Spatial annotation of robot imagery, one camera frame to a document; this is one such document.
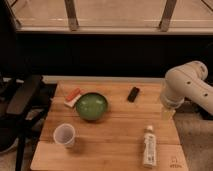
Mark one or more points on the translucent gripper tip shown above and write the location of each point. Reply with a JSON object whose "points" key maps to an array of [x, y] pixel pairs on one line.
{"points": [[167, 114]]}

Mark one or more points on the black eraser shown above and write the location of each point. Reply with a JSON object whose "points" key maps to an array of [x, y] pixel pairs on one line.
{"points": [[133, 94]]}

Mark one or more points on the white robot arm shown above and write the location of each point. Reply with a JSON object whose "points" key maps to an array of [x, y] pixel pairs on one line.
{"points": [[188, 81]]}

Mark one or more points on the white tube bottle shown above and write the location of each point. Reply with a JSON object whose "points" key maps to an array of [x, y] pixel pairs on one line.
{"points": [[149, 154]]}

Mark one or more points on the green bowl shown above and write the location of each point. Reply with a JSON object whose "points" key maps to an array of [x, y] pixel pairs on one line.
{"points": [[91, 106]]}

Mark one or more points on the translucent plastic cup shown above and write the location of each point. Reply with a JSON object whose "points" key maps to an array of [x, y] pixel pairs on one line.
{"points": [[64, 135]]}

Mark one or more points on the black office chair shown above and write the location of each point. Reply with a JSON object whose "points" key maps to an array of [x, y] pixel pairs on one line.
{"points": [[22, 105]]}

